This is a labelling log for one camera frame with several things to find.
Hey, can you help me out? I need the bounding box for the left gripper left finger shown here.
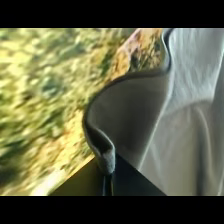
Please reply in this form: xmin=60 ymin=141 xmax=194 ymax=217
xmin=49 ymin=155 xmax=107 ymax=197

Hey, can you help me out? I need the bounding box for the white garment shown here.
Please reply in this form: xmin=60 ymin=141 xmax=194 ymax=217
xmin=81 ymin=27 xmax=224 ymax=197

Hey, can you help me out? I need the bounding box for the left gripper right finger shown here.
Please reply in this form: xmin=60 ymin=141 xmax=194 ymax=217
xmin=111 ymin=153 xmax=167 ymax=197

